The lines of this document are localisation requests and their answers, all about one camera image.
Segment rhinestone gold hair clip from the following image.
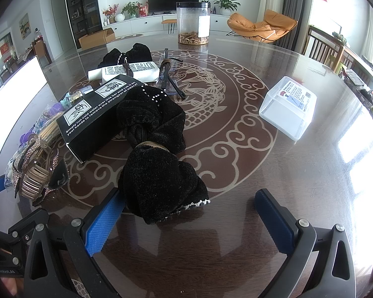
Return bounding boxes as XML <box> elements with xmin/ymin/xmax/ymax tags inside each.
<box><xmin>11</xmin><ymin>138</ymin><xmax>69</xmax><ymax>207</ymax></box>

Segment large black velvet bow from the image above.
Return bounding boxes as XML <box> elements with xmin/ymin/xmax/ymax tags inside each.
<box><xmin>116</xmin><ymin>85</ymin><xmax>210</xmax><ymax>224</ymax></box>

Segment black printed cardboard box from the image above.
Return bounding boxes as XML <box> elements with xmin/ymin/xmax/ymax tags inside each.
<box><xmin>56</xmin><ymin>75</ymin><xmax>144</xmax><ymax>163</ymax></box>

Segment clear plastic storage box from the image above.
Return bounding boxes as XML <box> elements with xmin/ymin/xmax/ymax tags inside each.
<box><xmin>259</xmin><ymin>76</ymin><xmax>317</xmax><ymax>141</ymax></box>

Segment large white storage bin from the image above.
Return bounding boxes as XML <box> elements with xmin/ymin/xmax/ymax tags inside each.
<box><xmin>0</xmin><ymin>55</ymin><xmax>58</xmax><ymax>178</ymax></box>

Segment brown cardboard box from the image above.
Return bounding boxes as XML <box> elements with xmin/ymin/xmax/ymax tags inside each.
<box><xmin>79</xmin><ymin>28</ymin><xmax>116</xmax><ymax>50</ymax></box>

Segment wooden dining chair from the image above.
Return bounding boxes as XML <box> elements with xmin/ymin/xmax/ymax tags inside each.
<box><xmin>302</xmin><ymin>26</ymin><xmax>345</xmax><ymax>73</ymax></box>

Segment orange lounge chair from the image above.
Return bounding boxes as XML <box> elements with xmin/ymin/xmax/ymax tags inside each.
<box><xmin>227</xmin><ymin>9</ymin><xmax>298</xmax><ymax>43</ymax></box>

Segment red flowers in vase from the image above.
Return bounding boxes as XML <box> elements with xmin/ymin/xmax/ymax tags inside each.
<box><xmin>102</xmin><ymin>3</ymin><xmax>119</xmax><ymax>24</ymax></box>

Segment black display shelf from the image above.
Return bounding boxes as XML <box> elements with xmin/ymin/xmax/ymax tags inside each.
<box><xmin>65</xmin><ymin>0</ymin><xmax>102</xmax><ymax>49</ymax></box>

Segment white tv cabinet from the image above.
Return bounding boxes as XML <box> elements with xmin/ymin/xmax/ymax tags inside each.
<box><xmin>103</xmin><ymin>14</ymin><xmax>231</xmax><ymax>38</ymax></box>

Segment small wooden bench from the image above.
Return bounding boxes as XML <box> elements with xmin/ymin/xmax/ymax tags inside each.
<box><xmin>162</xmin><ymin>19</ymin><xmax>177</xmax><ymax>34</ymax></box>

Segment clear jar with black lid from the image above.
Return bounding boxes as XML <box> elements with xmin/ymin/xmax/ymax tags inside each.
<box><xmin>176</xmin><ymin>2</ymin><xmax>211</xmax><ymax>46</ymax></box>

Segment green potted plant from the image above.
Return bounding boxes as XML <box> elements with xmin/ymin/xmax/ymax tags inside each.
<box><xmin>214</xmin><ymin>0</ymin><xmax>241</xmax><ymax>16</ymax></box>

